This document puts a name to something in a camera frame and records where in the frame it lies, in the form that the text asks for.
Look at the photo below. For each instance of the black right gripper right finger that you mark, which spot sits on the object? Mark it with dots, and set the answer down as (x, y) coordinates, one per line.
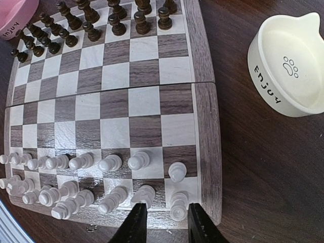
(200, 226)

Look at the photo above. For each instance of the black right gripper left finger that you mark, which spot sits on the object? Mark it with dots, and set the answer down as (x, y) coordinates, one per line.
(134, 227)

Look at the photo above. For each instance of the white chess piece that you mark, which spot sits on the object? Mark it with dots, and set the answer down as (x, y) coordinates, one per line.
(179, 204)

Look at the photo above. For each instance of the white chess knight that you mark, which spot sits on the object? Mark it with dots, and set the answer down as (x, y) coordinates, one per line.
(145, 195)
(20, 187)

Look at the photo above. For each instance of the white chess bishop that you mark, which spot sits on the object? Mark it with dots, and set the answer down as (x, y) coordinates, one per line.
(110, 202)
(31, 198)

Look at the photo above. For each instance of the white chess pawn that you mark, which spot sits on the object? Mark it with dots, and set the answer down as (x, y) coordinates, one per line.
(139, 160)
(177, 171)
(111, 163)
(40, 163)
(58, 162)
(20, 160)
(83, 161)

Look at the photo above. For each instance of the white chess queen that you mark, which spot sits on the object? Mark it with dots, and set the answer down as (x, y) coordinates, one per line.
(65, 209)

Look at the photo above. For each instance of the white chess king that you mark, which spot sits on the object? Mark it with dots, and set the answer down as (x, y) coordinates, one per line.
(53, 195)

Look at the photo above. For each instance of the white chess rook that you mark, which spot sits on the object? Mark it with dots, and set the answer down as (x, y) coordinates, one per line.
(5, 181)

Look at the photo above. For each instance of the wooden chess board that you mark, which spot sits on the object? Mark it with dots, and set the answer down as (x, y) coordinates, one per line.
(119, 95)

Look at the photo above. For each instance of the black chess piece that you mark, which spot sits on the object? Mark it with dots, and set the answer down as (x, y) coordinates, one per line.
(21, 56)
(70, 40)
(144, 6)
(91, 15)
(26, 39)
(171, 5)

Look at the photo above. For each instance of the yellow cat-ear bowl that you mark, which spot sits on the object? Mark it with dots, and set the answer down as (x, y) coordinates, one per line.
(285, 62)

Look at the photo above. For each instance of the pink cat-ear bowl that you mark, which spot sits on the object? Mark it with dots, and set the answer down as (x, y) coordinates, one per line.
(15, 14)

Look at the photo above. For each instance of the front aluminium rail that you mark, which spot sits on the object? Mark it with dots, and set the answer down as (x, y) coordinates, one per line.
(11, 230)

